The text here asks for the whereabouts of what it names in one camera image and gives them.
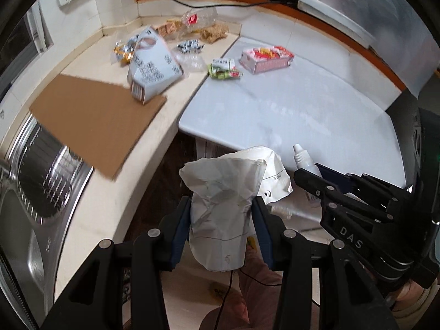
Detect stainless steel sink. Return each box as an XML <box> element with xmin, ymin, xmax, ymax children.
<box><xmin>1</xmin><ymin>115</ymin><xmax>93</xmax><ymax>329</ymax></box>

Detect clear plastic bag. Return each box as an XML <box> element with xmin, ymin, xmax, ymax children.
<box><xmin>172</xmin><ymin>50</ymin><xmax>207</xmax><ymax>74</ymax></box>

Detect beige small cartons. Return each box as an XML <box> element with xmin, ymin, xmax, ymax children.
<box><xmin>155</xmin><ymin>20</ymin><xmax>183</xmax><ymax>39</ymax></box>

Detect brown fibrous scrubber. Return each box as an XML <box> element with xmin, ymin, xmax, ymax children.
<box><xmin>199</xmin><ymin>23</ymin><xmax>229</xmax><ymax>44</ymax></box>

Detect small white dropper bottle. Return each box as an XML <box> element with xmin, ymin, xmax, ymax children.
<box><xmin>293</xmin><ymin>144</ymin><xmax>321</xmax><ymax>177</ymax></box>

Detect green white snack wrapper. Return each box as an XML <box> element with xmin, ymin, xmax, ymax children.
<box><xmin>207</xmin><ymin>58</ymin><xmax>243</xmax><ymax>80</ymax></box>

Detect right hand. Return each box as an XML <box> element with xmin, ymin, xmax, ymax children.
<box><xmin>391</xmin><ymin>280</ymin><xmax>424</xmax><ymax>311</ymax></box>

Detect pink strawberry snack box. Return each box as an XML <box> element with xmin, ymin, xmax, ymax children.
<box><xmin>240</xmin><ymin>45</ymin><xmax>295</xmax><ymax>75</ymax></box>

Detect white paper packaging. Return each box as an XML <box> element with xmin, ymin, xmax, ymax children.
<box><xmin>179</xmin><ymin>147</ymin><xmax>292</xmax><ymax>272</ymax></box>

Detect clear bag with red label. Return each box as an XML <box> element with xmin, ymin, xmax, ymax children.
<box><xmin>180</xmin><ymin>7</ymin><xmax>218</xmax><ymax>35</ymax></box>

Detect brown cardboard sheet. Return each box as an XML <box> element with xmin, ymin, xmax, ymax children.
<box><xmin>30</xmin><ymin>74</ymin><xmax>166</xmax><ymax>180</ymax></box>

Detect yellow silver foil wrapper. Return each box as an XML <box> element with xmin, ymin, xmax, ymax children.
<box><xmin>113</xmin><ymin>37</ymin><xmax>137</xmax><ymax>65</ymax></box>

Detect black white patterned wrapper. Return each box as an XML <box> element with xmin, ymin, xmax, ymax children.
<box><xmin>177</xmin><ymin>39</ymin><xmax>204</xmax><ymax>54</ymax></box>

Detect white printed paper bag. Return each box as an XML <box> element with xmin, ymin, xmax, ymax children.
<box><xmin>127</xmin><ymin>25</ymin><xmax>183</xmax><ymax>104</ymax></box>

